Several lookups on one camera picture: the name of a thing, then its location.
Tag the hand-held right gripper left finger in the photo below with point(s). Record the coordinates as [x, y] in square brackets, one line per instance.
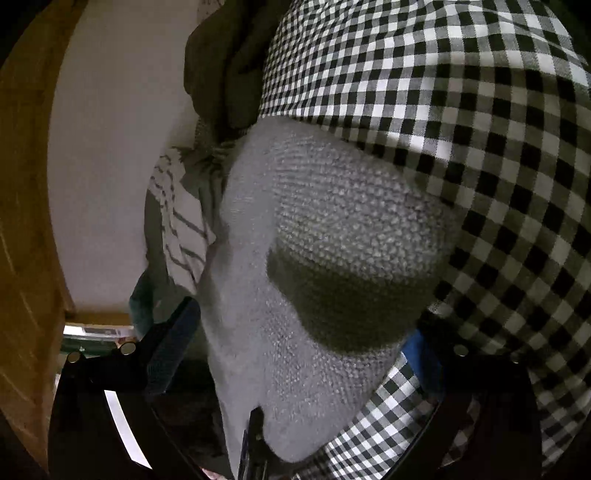
[178, 341]

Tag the dark olive cloth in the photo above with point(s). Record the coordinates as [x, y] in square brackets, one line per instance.
[221, 69]

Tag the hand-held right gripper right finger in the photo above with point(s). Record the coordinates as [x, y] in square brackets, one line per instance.
[415, 350]

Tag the teal cloth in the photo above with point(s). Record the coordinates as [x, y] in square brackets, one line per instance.
[141, 304]

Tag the black white checkered bed sheet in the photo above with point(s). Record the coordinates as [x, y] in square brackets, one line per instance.
[461, 115]

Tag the grey striped pillow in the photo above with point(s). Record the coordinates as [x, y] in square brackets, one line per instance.
[184, 217]

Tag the wooden bunk bed frame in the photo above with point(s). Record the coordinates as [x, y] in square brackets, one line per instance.
[23, 230]

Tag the grey knit sweater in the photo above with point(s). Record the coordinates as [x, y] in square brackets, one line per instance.
[323, 221]

